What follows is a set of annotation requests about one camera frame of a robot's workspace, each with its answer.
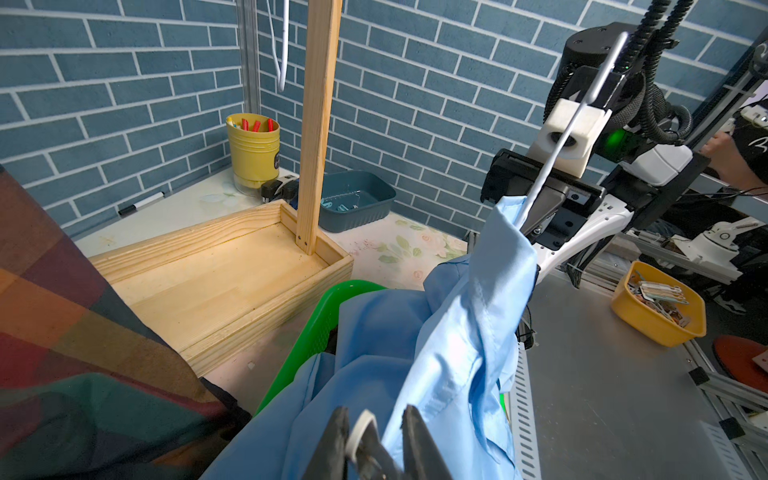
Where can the light blue shirt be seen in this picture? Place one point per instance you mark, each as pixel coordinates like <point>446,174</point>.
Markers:
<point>448,349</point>

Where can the black marker pen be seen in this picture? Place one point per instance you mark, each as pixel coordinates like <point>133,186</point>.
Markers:
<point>135,207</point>

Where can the teal storage box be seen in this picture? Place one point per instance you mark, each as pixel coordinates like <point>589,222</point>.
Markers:
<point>351,199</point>

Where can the wooden clothes rack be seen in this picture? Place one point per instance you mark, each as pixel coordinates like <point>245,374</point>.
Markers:
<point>214,289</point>

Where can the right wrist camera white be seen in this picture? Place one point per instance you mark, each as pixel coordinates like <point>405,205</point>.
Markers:
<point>575,153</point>

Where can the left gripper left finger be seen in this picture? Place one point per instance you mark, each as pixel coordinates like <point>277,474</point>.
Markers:
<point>329,461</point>

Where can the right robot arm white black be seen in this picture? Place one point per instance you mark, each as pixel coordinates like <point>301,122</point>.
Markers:
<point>612,154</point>

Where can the yellow parts bin outside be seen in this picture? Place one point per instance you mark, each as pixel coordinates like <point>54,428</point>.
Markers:
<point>659,306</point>

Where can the dark multicolour plaid shirt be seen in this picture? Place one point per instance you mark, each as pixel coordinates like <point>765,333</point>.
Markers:
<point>88,391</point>

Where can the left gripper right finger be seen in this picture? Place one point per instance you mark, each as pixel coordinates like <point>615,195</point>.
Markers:
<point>421,456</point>

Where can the white wire hanger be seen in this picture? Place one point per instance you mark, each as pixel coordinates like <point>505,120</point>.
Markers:
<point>280,56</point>
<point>575,121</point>

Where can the green plastic basket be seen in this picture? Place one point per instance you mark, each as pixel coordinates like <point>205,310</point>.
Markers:
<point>318,335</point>

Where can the yellow pen cup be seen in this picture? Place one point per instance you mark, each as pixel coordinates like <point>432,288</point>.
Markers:
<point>255,150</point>

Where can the clear clothespin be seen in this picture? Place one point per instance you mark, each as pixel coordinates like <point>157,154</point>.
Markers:
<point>365,451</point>

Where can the blue black stapler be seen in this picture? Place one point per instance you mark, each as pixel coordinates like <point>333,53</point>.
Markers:
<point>281,188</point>

